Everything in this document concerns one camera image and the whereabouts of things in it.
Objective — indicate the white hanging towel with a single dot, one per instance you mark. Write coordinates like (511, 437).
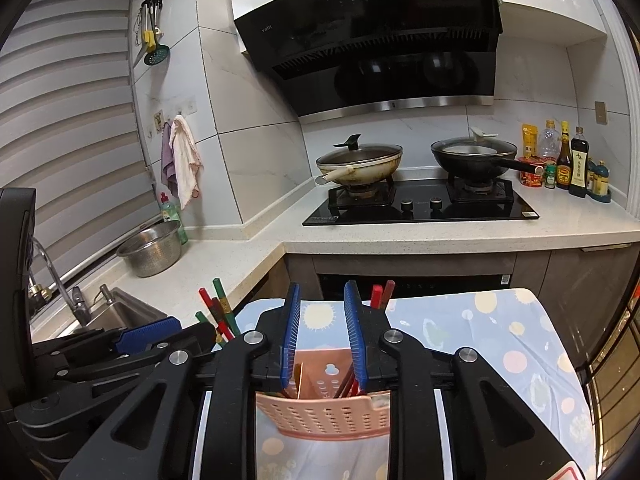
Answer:
(184, 160)

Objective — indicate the blue printed tablecloth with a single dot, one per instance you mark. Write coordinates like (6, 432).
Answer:
(500, 340)

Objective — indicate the dark soy sauce bottle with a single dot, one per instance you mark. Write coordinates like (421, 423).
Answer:
(579, 170)

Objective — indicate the cream wok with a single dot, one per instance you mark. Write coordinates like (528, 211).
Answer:
(370, 172)

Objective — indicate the blue rack of small bottles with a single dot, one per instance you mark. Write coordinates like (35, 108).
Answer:
(600, 185)

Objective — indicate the slim red chopstick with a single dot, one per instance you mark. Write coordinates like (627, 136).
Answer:
(205, 297)

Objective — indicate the black gas stove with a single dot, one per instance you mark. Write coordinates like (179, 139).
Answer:
(420, 207)

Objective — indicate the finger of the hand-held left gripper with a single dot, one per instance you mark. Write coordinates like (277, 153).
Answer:
(165, 352)
(147, 335)

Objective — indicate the yellow seasoning packet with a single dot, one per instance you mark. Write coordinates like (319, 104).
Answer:
(530, 140)

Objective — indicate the brown sauce bottle yellow label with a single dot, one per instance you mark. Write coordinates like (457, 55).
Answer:
(564, 170)

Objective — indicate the chrome soap dispenser pump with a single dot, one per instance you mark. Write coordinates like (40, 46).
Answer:
(106, 294)

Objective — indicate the green dish soap bottle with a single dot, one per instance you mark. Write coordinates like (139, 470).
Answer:
(172, 217)

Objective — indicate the purple hanging cloth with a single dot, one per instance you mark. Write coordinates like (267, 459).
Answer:
(166, 160)

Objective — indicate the bright red chopstick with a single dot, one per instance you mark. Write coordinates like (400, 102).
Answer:
(376, 295)

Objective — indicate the built-in black appliance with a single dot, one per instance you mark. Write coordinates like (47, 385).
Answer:
(425, 286)

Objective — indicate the dark red patterned chopstick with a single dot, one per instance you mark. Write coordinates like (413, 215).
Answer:
(345, 386)

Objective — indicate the black range hood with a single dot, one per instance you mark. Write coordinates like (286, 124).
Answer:
(375, 35)

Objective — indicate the green chopstick gold band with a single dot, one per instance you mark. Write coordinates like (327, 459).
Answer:
(220, 291)
(202, 319)

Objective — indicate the white window blinds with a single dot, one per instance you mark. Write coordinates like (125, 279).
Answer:
(65, 135)

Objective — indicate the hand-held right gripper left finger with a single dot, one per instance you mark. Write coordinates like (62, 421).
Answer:
(292, 330)

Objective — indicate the glass pan lid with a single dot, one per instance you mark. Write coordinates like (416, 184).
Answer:
(475, 147)

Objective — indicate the small green cap jar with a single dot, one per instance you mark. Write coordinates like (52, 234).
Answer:
(550, 177)

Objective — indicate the stainless steel colander bowl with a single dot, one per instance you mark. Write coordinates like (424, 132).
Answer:
(150, 252)

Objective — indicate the beige wall socket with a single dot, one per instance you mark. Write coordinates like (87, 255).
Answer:
(600, 112)

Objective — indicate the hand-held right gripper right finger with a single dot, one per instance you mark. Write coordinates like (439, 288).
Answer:
(352, 330)

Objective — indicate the chrome kitchen faucet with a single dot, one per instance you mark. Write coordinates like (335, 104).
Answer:
(55, 280)

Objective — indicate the glass wok lid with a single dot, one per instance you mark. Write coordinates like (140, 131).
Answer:
(360, 155)

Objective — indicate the pink perforated utensil holder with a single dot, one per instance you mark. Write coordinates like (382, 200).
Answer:
(325, 415)

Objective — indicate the stainless steel sink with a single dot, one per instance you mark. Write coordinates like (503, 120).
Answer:
(125, 310)

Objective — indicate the brown chopstick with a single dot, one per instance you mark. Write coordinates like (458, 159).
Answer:
(389, 292)

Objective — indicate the clear plastic bottle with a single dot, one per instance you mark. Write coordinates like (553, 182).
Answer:
(549, 142)

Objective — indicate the black metal grid door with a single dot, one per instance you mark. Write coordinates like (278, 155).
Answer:
(617, 385)

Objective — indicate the black frying pan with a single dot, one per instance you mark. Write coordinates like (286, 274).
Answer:
(475, 170)

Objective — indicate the red instant noodle cup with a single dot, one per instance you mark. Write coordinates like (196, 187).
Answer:
(531, 175)

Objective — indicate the maroon chopstick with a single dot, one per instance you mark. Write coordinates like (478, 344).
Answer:
(219, 311)

